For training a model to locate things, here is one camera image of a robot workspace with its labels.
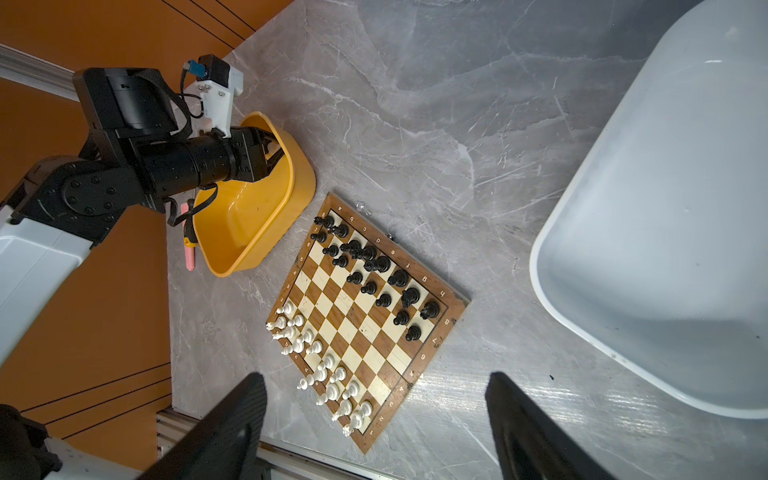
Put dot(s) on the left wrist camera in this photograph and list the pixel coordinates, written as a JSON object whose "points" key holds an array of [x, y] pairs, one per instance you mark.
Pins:
{"points": [[215, 84]]}

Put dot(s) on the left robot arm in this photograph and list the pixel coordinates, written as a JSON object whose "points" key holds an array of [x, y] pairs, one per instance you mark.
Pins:
{"points": [[138, 152]]}

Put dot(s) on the yellow plastic tray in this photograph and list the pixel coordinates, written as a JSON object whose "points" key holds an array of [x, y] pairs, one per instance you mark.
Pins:
{"points": [[246, 220]]}

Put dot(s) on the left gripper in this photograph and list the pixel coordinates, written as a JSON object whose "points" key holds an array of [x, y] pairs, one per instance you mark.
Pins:
{"points": [[255, 154]]}

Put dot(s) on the pink flat tool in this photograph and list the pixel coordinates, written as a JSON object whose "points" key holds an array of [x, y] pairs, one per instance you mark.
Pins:
{"points": [[189, 245]]}

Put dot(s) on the white plastic tray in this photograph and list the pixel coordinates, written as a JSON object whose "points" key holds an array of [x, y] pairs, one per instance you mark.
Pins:
{"points": [[656, 253]]}

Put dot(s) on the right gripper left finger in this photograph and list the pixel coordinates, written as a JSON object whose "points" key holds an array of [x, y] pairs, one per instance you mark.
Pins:
{"points": [[224, 444]]}

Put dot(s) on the wooden chess board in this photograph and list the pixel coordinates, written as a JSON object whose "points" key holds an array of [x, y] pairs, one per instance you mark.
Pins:
{"points": [[361, 318]]}

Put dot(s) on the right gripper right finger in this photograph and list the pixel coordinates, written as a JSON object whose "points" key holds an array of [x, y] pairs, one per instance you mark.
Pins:
{"points": [[528, 443]]}

